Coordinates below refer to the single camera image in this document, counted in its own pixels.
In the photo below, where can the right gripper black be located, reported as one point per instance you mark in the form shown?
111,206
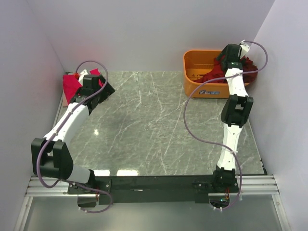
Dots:
223,52

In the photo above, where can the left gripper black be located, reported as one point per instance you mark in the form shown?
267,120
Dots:
107,91

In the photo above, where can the red t shirt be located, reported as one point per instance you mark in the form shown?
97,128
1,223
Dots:
214,74

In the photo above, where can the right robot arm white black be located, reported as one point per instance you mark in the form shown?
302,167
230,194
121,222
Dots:
234,115

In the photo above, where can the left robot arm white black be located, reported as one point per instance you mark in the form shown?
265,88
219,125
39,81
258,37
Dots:
50,154

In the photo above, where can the orange plastic basket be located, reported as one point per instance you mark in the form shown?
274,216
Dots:
197,63

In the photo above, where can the dark maroon t shirt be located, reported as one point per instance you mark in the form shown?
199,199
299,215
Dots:
248,66

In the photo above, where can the folded pink t shirt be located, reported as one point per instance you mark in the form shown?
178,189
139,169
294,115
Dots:
71,85

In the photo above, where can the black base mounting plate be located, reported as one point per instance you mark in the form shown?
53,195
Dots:
152,189

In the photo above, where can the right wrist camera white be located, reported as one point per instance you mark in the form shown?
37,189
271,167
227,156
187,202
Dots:
244,48

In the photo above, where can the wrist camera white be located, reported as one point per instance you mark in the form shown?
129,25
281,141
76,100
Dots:
244,48
82,74

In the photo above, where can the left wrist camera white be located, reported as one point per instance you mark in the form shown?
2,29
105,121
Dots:
82,74

